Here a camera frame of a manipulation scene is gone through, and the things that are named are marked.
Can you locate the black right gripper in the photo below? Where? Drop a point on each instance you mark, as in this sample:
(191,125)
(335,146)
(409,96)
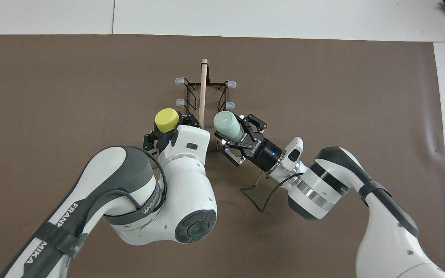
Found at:
(265,152)

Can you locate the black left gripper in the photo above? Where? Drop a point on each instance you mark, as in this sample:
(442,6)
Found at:
(164,139)

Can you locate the yellow plastic cup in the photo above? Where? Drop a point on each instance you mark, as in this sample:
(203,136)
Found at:
(167,119)

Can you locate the light green plastic cup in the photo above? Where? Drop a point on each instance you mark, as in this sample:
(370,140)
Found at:
(228,125)

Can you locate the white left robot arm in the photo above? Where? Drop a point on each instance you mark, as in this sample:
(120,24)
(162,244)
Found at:
(176,181)

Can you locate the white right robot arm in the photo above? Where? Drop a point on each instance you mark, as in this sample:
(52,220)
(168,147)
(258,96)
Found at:
(323,185)

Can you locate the brown paper table mat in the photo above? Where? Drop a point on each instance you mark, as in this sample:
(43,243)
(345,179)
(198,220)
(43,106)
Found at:
(52,96)

